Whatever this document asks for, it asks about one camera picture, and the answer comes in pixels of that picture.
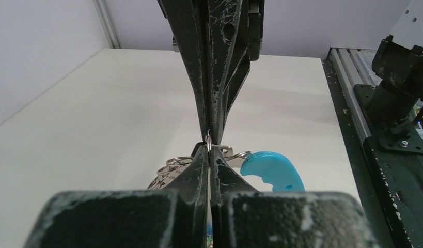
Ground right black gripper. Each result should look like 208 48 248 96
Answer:
158 0 265 144

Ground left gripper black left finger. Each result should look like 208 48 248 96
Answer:
24 145 209 247

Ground blue keyring with keys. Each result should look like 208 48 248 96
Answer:
147 142 305 192

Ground black mounting base rail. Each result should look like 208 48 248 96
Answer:
325 48 423 247

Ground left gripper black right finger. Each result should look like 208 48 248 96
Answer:
210 148 379 247

